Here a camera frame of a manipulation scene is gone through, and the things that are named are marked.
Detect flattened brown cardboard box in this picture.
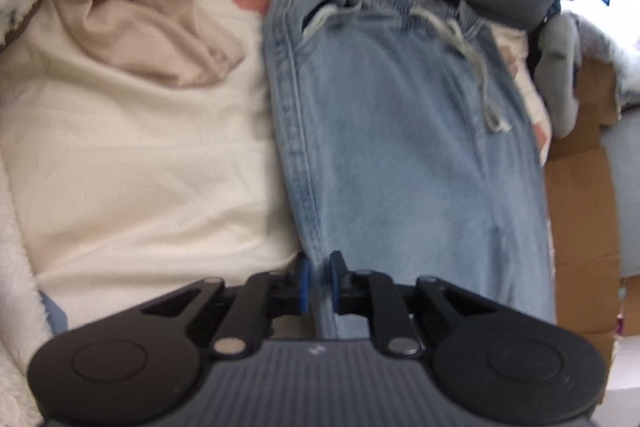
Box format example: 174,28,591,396
542,57,624,368

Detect blue denim jeans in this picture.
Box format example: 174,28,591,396
262,0,558,340

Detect cream bear-print bed sheet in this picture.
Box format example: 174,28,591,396
0,0,553,334

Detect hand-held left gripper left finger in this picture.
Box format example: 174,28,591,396
140,252,313,358

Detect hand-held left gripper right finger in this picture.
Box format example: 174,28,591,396
327,250,493,358

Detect grey neck pillow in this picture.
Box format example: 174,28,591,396
532,14,584,140

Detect fluffy white pillow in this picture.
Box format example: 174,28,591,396
575,7,640,112

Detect grey household appliance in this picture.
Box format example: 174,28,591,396
597,107,640,279

